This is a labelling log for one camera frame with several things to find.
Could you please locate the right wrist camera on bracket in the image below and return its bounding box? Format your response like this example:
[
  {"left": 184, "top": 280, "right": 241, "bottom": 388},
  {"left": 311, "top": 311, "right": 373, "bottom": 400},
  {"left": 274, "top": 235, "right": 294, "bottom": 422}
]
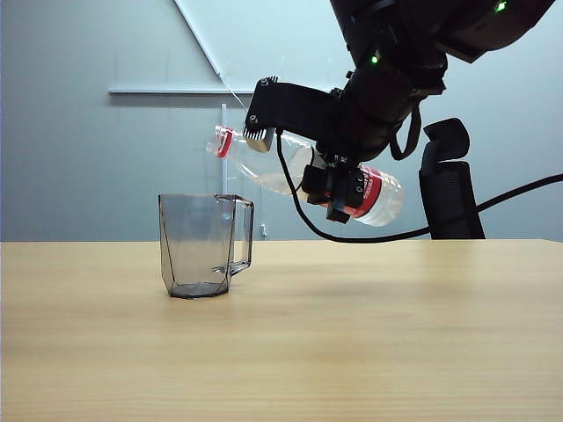
[{"left": 244, "top": 76, "right": 348, "bottom": 153}]

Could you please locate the short black wrist cable loop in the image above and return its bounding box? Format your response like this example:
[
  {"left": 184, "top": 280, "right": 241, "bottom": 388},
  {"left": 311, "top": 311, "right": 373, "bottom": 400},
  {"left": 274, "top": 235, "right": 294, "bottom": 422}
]
[{"left": 389, "top": 104, "right": 422, "bottom": 162}]

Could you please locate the white vertical wall conduit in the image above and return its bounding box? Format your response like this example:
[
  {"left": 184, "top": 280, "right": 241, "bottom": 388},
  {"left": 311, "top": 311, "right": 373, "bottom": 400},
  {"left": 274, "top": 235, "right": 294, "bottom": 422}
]
[{"left": 221, "top": 104, "right": 230, "bottom": 195}]

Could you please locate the black office chair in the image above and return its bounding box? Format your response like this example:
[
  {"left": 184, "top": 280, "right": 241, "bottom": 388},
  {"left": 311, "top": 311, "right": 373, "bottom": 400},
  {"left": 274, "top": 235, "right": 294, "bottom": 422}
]
[{"left": 417, "top": 117, "right": 486, "bottom": 241}]

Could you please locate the long black camera cable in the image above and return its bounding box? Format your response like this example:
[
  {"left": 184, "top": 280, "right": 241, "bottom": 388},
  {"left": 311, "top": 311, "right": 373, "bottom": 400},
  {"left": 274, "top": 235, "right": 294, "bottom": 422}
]
[{"left": 275, "top": 126, "right": 563, "bottom": 244}]

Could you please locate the white horizontal wall conduit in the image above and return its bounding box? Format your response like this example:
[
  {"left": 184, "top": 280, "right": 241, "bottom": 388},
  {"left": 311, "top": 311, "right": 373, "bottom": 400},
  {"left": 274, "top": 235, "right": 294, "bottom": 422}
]
[{"left": 108, "top": 85, "right": 257, "bottom": 98}]

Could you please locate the white diagonal wall conduit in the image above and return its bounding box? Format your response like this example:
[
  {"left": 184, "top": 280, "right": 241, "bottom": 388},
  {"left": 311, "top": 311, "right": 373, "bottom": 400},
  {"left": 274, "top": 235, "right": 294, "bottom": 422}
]
[{"left": 172, "top": 0, "right": 226, "bottom": 80}]

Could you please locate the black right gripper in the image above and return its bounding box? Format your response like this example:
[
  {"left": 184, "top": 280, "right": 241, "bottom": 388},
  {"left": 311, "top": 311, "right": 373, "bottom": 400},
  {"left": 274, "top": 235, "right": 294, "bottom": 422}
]
[{"left": 301, "top": 65, "right": 446, "bottom": 224}]

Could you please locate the clear water bottle red label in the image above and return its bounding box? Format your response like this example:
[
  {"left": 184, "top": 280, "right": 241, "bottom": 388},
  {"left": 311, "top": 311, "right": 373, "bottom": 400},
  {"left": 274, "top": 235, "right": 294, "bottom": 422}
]
[{"left": 206, "top": 124, "right": 405, "bottom": 228}]

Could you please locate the transparent grey plastic mug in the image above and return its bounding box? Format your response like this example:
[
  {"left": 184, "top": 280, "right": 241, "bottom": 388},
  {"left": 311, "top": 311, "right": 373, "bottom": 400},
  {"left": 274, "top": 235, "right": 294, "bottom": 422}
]
[{"left": 157, "top": 193, "right": 255, "bottom": 302}]

